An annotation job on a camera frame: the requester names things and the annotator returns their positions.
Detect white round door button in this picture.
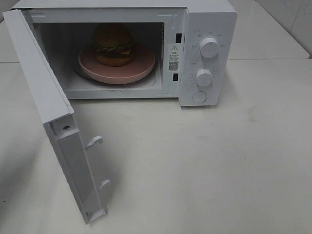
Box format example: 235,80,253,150
192,91,207,103

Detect pink round plate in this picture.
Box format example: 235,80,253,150
78,45,156,85

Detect burger with lettuce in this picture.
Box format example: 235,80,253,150
93,23,134,67

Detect white microwave door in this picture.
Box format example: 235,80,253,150
3,10,105,224

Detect glass microwave turntable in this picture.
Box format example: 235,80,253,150
72,61,155,85

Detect white lower timer knob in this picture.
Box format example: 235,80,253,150
195,69,213,87

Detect white warning label sticker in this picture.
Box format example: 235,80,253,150
167,43,182,72

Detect white microwave oven body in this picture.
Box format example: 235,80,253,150
10,0,237,106

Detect white upper power knob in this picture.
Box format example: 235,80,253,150
199,36,220,59

